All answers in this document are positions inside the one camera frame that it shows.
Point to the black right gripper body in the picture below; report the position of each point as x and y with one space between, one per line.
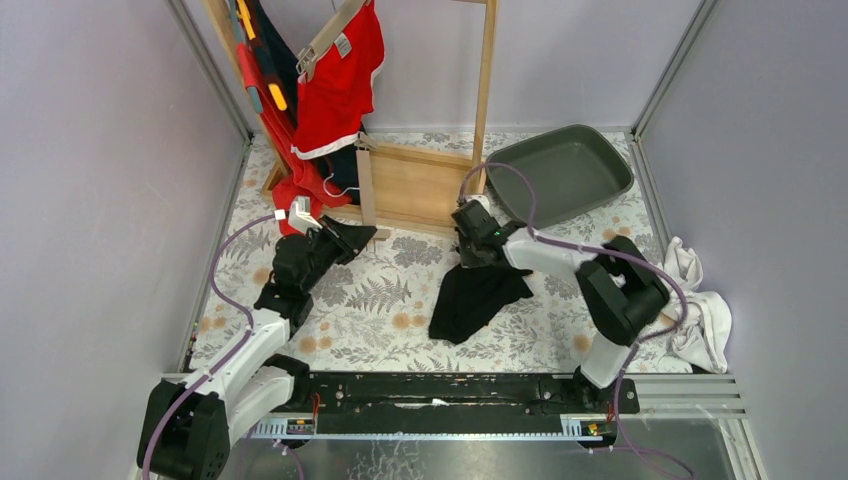
473 250

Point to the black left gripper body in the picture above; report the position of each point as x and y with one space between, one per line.
332 235

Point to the red hanging garment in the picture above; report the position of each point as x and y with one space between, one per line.
304 178

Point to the wooden rack with base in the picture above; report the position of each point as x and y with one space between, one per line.
415 188

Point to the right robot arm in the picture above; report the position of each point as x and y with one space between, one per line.
622 291

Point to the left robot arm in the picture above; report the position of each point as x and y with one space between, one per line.
191 426

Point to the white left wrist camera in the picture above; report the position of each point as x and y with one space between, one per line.
298 216

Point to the grey plastic tray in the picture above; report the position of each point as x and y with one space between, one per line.
569 171

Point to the beige clip hanger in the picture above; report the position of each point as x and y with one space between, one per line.
325 38

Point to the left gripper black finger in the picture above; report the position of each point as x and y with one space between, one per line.
355 241
349 230

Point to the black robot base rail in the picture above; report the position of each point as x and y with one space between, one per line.
493 404

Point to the white crumpled cloth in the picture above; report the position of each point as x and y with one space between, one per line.
704 316

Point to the red white-trimmed underwear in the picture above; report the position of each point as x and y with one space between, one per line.
331 105

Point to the dark navy hanging garment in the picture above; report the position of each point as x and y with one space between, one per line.
338 168

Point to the black underwear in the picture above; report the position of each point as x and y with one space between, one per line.
469 298

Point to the yellow hanger on rack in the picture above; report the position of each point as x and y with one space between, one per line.
262 53

